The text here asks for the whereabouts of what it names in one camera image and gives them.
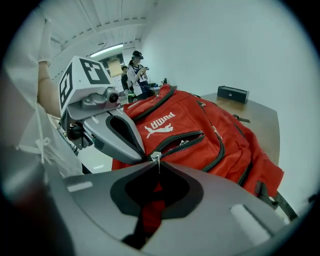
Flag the silver zipper pull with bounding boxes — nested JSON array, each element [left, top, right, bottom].
[[149, 150, 163, 175]]

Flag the black box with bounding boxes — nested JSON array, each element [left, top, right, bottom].
[[216, 85, 250, 105]]

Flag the ceiling light tube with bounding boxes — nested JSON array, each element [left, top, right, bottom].
[[89, 43, 124, 59]]

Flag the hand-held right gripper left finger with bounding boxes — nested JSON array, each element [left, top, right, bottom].
[[63, 161, 161, 242]]

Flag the red backpack bag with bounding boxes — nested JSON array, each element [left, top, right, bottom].
[[111, 84, 298, 236]]

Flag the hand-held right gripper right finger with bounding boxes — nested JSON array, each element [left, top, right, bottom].
[[140, 161, 289, 256]]

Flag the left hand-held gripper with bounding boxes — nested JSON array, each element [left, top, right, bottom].
[[58, 55, 147, 165]]

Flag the cluttered background desk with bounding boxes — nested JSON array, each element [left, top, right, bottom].
[[146, 77, 169, 96]]

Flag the person's left forearm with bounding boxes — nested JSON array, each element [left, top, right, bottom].
[[36, 60, 63, 119]]

